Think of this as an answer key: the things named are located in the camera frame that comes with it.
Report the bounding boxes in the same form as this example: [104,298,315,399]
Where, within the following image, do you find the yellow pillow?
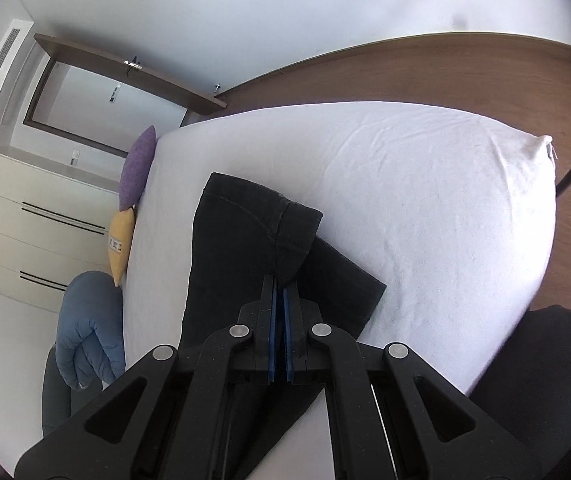
[108,207,137,288]

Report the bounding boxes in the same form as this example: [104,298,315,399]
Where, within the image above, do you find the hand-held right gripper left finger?
[14,276,278,480]

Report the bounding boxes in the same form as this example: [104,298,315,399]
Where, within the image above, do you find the wood framed mirror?
[22,55,187,147]

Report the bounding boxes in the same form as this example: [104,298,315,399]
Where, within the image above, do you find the purple pillow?
[119,125,157,212]

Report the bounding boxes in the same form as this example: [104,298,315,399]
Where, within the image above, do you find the cream drawer dresser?
[0,146,121,311]

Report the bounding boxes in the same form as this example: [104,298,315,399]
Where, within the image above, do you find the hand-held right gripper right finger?
[284,284,559,480]

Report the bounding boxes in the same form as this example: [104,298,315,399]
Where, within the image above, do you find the black pants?
[178,172,387,480]

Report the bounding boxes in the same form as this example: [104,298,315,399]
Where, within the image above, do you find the white bed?
[123,101,559,480]

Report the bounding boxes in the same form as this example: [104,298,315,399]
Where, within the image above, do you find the person's dark grey clothing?
[468,304,571,480]

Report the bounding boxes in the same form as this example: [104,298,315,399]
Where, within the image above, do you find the blue duvet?
[57,271,127,391]

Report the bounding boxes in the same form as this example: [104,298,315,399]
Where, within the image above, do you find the dark grey sofa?
[40,344,102,437]

